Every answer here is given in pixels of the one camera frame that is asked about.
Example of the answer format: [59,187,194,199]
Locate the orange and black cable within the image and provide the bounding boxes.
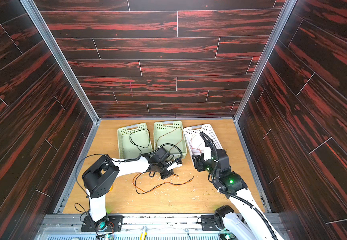
[132,170,195,195]

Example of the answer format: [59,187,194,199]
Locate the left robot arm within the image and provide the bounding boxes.
[82,144,183,224]

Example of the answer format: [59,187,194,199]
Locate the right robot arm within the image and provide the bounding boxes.
[192,132,283,240]

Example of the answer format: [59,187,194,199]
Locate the white basket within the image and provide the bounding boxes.
[183,124,222,156]

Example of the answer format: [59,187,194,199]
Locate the left green basket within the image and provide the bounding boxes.
[117,123,153,159]

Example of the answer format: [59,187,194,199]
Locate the green basket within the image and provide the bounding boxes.
[154,121,187,159]
[117,123,153,159]

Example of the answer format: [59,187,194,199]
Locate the middle green basket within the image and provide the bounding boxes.
[154,121,187,159]

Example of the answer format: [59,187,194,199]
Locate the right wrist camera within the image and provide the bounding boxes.
[194,154,204,163]

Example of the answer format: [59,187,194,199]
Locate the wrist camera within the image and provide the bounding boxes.
[166,160,182,171]
[194,154,204,163]

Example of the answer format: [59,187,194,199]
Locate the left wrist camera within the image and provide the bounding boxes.
[166,160,182,171]

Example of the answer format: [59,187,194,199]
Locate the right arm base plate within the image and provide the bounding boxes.
[200,215,220,232]

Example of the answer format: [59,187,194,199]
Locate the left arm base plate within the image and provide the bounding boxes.
[81,215,124,233]

